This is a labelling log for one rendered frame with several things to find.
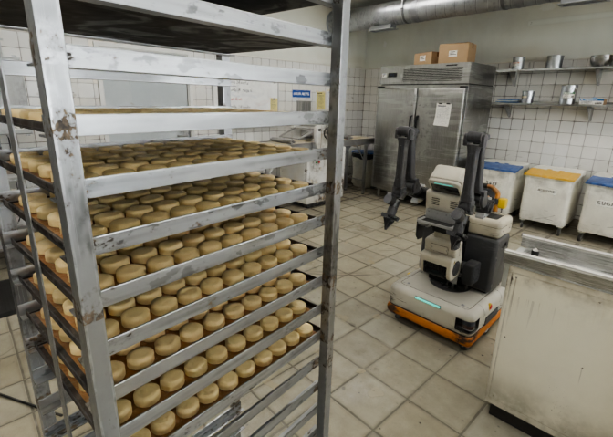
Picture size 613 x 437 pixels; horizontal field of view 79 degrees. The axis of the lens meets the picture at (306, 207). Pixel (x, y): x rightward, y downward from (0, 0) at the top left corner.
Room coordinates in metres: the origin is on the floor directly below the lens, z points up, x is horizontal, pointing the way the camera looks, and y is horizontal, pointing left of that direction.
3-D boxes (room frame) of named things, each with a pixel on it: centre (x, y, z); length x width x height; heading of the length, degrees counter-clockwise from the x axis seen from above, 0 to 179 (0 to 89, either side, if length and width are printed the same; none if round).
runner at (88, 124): (0.75, 0.15, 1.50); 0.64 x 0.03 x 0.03; 140
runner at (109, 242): (0.75, 0.15, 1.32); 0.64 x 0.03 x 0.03; 140
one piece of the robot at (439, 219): (2.28, -0.86, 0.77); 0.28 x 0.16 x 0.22; 45
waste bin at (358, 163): (6.94, -1.08, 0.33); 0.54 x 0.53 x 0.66; 43
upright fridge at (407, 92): (5.86, -1.84, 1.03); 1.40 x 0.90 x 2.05; 43
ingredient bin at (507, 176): (5.15, -2.69, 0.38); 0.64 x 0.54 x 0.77; 136
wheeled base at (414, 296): (2.48, -1.06, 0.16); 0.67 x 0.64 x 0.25; 135
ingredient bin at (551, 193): (4.68, -3.13, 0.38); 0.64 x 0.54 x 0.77; 134
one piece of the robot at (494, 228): (2.55, -1.13, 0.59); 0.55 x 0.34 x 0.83; 45
